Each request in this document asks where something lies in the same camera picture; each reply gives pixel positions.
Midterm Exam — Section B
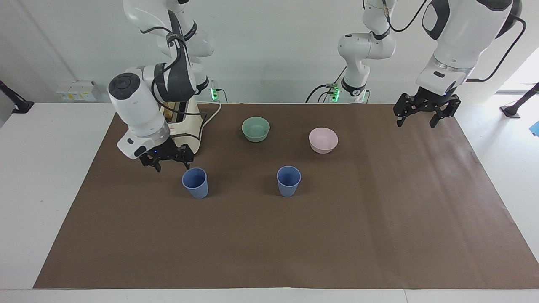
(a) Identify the white wall socket box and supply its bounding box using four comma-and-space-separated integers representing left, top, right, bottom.
56, 80, 102, 103

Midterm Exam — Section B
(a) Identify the blue cup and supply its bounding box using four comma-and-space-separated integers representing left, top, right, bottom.
181, 167, 208, 199
276, 165, 302, 197

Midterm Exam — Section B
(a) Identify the white cable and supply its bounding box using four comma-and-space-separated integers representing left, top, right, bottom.
200, 101, 222, 129

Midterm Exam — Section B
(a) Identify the cream toaster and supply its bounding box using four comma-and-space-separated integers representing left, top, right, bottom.
162, 98, 208, 151

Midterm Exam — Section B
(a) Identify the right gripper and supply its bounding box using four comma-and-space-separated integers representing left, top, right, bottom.
139, 138, 195, 173

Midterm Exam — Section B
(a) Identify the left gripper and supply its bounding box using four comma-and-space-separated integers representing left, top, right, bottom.
393, 87, 462, 128

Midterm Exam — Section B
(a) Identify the green bowl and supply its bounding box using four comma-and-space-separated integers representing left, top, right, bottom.
241, 117, 270, 143

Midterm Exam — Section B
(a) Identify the black stand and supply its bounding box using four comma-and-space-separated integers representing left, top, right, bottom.
0, 80, 35, 114
500, 83, 539, 119

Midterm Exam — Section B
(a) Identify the pink bowl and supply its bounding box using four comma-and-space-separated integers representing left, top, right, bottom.
309, 127, 339, 154

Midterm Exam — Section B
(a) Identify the black cable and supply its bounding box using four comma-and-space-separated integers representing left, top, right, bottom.
381, 0, 430, 33
306, 66, 347, 104
465, 15, 527, 83
141, 26, 201, 141

